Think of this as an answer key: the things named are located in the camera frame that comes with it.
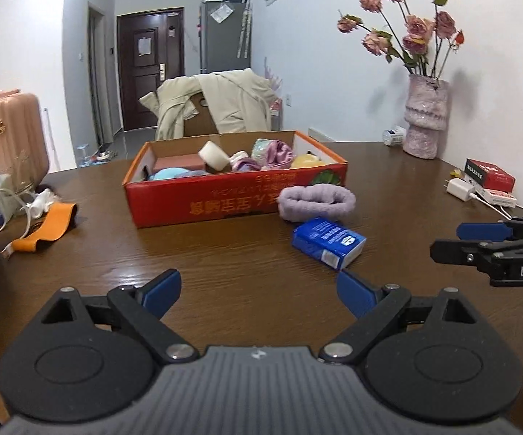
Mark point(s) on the pink textured vase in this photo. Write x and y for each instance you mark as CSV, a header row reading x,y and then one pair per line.
x,y
424,118

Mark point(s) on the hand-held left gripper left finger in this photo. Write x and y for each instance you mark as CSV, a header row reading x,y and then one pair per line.
x,y
164,287

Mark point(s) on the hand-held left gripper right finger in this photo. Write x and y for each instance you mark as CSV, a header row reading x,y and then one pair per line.
x,y
354,292

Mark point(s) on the red cardboard box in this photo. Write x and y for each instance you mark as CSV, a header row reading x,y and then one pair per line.
x,y
198,204

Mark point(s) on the pink suitcase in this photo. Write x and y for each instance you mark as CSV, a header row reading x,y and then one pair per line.
x,y
7,136

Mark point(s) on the dark brown door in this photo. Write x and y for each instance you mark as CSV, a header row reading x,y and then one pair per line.
x,y
148,86

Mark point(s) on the brown cardboard box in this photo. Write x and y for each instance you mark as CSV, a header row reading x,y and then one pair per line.
x,y
200,120

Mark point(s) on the grey refrigerator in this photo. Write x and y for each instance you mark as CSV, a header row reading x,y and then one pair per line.
x,y
223,40

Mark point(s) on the white paper notice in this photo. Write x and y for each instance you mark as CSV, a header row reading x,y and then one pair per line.
x,y
145,44

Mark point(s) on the metal bowl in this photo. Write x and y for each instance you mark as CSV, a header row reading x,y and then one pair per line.
x,y
106,154

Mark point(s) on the dried pink flowers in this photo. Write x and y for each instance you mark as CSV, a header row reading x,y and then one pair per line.
x,y
413,31

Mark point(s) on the grey side door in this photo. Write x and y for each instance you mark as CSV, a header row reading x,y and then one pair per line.
x,y
97,77

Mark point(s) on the white tape roll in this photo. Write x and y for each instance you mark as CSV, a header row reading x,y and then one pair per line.
x,y
213,156

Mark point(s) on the hanging plastic bag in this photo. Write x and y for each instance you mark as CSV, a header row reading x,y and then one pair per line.
x,y
221,12

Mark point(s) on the white charger block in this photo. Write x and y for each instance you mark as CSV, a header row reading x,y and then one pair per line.
x,y
460,189

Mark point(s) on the small white bottle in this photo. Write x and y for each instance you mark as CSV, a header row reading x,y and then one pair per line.
x,y
393,136

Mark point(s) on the flat white box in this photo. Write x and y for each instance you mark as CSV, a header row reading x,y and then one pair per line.
x,y
501,198

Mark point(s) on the small red box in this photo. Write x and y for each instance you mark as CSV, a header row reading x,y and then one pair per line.
x,y
490,174

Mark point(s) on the yellow plush toy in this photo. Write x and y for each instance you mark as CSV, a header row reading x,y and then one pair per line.
x,y
309,162

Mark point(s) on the green white soft ball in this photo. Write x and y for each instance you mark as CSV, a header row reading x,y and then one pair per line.
x,y
260,150

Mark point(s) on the lavender fluffy headband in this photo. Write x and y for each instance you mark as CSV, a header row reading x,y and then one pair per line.
x,y
315,204

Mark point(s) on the blue tissue pack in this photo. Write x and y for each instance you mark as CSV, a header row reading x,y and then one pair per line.
x,y
329,242

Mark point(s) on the lilac fluffy cloth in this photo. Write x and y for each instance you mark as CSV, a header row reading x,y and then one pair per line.
x,y
245,165

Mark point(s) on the beige coat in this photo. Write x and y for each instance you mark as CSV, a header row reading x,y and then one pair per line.
x,y
234,99

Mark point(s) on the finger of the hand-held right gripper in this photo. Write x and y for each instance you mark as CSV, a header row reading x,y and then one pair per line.
x,y
456,251
483,231

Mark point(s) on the purple satin cloth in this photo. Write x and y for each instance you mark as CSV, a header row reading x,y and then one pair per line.
x,y
280,153

